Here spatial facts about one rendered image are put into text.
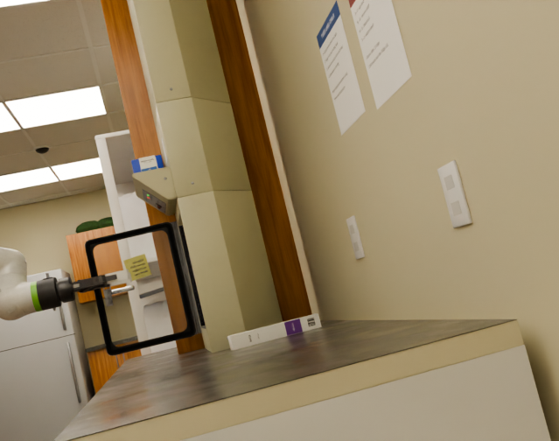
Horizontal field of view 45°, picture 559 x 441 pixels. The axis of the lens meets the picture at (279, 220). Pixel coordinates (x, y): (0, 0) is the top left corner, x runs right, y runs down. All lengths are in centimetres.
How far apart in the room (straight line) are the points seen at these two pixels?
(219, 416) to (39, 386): 606
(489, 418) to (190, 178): 125
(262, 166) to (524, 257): 151
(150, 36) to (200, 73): 19
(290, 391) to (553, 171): 47
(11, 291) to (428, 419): 142
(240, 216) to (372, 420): 121
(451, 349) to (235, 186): 123
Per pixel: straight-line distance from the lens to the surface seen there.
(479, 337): 107
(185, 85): 213
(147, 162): 213
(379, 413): 102
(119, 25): 260
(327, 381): 99
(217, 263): 201
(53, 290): 212
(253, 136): 248
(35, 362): 699
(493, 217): 115
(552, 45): 95
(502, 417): 110
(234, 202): 211
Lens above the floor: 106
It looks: 6 degrees up
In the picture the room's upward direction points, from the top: 14 degrees counter-clockwise
